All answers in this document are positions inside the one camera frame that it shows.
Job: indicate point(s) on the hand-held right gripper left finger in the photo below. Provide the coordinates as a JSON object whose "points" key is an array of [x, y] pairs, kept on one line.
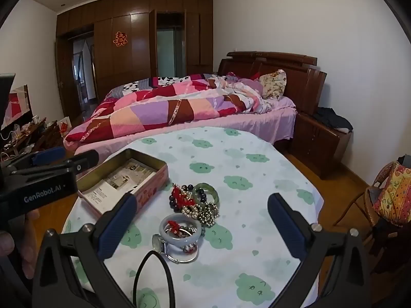
{"points": [[117, 227]]}

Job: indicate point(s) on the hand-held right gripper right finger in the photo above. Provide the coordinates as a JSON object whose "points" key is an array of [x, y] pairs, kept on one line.
{"points": [[285, 227]]}

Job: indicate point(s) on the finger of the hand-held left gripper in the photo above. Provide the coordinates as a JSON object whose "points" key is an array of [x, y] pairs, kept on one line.
{"points": [[48, 155], [85, 162]]}

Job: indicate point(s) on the pink tin box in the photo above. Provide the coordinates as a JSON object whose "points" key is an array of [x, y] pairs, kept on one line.
{"points": [[151, 195]]}

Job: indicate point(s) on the white jade bangle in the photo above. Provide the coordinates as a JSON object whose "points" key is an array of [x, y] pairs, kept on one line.
{"points": [[179, 242]]}

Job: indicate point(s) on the thin silver bangle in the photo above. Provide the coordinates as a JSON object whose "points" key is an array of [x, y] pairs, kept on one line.
{"points": [[180, 261]]}

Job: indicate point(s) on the person's left hand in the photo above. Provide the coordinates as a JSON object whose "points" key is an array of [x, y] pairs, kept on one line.
{"points": [[22, 247]]}

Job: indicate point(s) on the wooden television cabinet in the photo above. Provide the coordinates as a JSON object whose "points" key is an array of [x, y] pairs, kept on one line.
{"points": [[38, 138]]}

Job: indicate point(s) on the red gift bag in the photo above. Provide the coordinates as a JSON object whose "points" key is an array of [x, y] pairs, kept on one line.
{"points": [[65, 126]]}

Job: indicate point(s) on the printed paper leaflet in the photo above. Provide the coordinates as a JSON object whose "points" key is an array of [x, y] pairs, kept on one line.
{"points": [[102, 195]]}

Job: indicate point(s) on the white green-patterned tablecloth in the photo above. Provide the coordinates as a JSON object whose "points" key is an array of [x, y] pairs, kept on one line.
{"points": [[240, 199]]}

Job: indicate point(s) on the television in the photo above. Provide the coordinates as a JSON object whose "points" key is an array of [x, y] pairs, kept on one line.
{"points": [[19, 106]]}

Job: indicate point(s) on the large red knot charm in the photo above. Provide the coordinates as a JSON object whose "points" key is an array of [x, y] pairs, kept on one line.
{"points": [[179, 197]]}

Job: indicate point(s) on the rattan chair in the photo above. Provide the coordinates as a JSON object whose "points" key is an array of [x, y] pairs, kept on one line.
{"points": [[356, 205]]}

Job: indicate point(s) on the patchwork quilt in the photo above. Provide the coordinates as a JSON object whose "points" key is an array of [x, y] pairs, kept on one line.
{"points": [[144, 109]]}

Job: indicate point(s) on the wooden nightstand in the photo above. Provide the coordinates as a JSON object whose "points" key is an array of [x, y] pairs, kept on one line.
{"points": [[314, 147]]}

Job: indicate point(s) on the colourful patterned cushion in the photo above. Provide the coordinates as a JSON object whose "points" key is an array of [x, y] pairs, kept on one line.
{"points": [[393, 195]]}

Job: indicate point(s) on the cow print blanket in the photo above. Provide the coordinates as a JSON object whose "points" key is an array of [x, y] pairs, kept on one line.
{"points": [[167, 81]]}

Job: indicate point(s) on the dark clothes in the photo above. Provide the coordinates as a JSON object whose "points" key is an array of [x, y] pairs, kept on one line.
{"points": [[330, 118]]}

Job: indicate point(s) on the brown wooden wardrobe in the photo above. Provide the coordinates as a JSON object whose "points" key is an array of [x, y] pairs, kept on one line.
{"points": [[135, 54]]}

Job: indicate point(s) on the bed with pink sheet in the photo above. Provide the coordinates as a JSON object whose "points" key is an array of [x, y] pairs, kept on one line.
{"points": [[224, 125]]}

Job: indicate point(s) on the red paper decoration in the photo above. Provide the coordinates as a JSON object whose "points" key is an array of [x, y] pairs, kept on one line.
{"points": [[119, 39]]}

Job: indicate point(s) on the floral pillow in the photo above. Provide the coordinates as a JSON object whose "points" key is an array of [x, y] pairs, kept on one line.
{"points": [[273, 83]]}

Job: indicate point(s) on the wooden headboard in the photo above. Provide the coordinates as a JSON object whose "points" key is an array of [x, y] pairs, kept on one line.
{"points": [[301, 77]]}

